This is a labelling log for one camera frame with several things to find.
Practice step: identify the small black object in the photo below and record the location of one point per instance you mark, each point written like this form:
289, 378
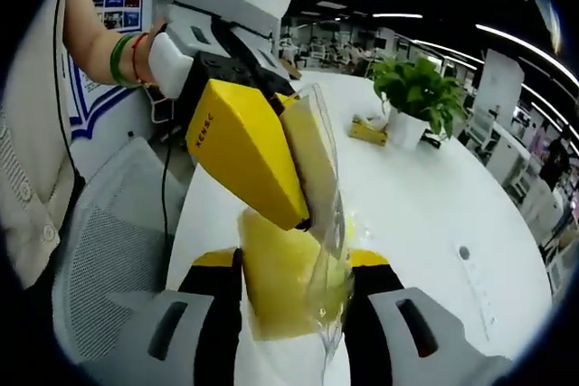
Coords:
433, 141

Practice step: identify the green leafy plant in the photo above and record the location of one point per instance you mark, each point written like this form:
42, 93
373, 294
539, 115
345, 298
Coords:
420, 87

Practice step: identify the white mesh office chair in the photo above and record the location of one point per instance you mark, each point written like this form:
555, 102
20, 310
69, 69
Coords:
113, 232

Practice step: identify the green bangle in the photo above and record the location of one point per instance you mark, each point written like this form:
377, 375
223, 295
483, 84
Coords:
118, 60

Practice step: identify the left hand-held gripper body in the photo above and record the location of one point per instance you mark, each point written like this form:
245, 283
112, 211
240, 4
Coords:
230, 2

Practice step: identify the white plant pot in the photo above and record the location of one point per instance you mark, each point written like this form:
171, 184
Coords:
407, 128

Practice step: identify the white square pillar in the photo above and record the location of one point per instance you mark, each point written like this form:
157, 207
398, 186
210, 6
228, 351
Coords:
500, 81

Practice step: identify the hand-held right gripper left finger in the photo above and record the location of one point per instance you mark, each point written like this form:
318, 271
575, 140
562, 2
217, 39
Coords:
199, 313

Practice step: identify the round yellow silicone block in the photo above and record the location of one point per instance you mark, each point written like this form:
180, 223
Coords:
280, 277

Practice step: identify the beige knitted cardigan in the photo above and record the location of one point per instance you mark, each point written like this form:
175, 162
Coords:
27, 142

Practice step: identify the round table grommet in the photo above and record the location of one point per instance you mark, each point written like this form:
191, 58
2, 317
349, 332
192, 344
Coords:
464, 251

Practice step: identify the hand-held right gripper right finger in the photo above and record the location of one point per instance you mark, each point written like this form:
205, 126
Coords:
384, 313

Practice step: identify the ceiling light strip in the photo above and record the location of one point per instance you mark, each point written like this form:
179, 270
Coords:
529, 51

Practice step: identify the blue bordered wall poster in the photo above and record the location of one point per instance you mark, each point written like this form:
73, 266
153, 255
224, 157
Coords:
120, 2

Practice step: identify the clear plastic bag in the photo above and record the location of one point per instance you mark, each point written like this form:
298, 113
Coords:
332, 347
338, 223

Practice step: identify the yellow tissue box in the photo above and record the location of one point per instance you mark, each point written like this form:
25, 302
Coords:
368, 133

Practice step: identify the rectangular yellow silicone block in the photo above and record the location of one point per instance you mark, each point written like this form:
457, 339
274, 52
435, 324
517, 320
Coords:
312, 169

